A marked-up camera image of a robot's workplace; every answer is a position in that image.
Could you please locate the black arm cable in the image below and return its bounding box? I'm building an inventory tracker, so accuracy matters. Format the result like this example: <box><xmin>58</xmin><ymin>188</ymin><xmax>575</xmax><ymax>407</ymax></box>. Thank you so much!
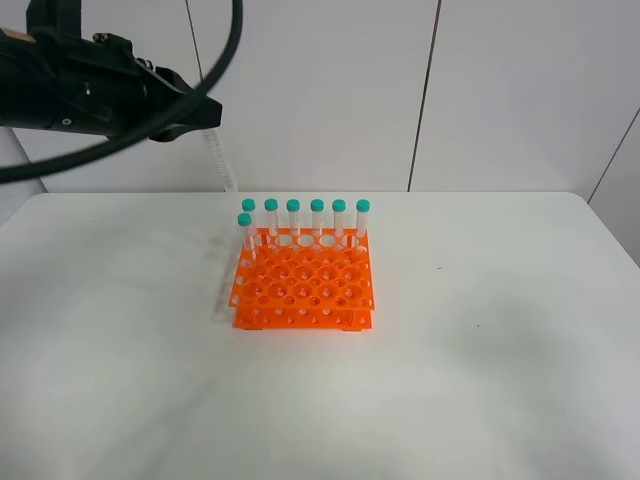
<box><xmin>0</xmin><ymin>0</ymin><xmax>245</xmax><ymax>184</ymax></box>

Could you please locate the front-left racked test tube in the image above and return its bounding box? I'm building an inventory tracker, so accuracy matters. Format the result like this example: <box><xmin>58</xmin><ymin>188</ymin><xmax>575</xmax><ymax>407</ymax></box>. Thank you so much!
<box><xmin>237</xmin><ymin>212</ymin><xmax>257</xmax><ymax>261</ymax></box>

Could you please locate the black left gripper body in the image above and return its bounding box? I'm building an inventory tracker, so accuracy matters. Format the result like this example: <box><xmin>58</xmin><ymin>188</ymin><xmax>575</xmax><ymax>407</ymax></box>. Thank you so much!
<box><xmin>29</xmin><ymin>32</ymin><xmax>193</xmax><ymax>139</ymax></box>

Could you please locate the orange test tube rack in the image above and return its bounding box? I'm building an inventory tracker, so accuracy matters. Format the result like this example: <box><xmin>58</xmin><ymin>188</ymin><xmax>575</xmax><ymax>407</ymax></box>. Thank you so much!
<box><xmin>229</xmin><ymin>228</ymin><xmax>375</xmax><ymax>331</ymax></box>

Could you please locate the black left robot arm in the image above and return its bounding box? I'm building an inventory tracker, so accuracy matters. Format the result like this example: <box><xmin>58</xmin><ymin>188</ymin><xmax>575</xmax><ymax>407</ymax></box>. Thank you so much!
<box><xmin>1</xmin><ymin>1</ymin><xmax>193</xmax><ymax>139</ymax></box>

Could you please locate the row tube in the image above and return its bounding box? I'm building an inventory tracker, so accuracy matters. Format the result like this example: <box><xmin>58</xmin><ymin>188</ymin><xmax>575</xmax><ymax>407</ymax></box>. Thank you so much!
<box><xmin>241</xmin><ymin>198</ymin><xmax>259</xmax><ymax>245</ymax></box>
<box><xmin>310</xmin><ymin>198</ymin><xmax>324</xmax><ymax>238</ymax></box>
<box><xmin>332</xmin><ymin>199</ymin><xmax>346</xmax><ymax>240</ymax></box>
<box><xmin>264</xmin><ymin>198</ymin><xmax>279</xmax><ymax>237</ymax></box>
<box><xmin>286</xmin><ymin>199</ymin><xmax>300</xmax><ymax>238</ymax></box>
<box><xmin>356</xmin><ymin>199</ymin><xmax>370</xmax><ymax>238</ymax></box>

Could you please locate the green-capped test tube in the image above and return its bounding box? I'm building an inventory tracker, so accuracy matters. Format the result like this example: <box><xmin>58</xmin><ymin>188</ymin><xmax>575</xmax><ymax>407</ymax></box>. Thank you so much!
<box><xmin>202</xmin><ymin>129</ymin><xmax>238</xmax><ymax>192</ymax></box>

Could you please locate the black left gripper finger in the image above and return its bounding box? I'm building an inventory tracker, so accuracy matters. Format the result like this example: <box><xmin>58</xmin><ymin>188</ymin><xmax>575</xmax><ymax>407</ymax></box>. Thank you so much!
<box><xmin>149</xmin><ymin>89</ymin><xmax>222</xmax><ymax>143</ymax></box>

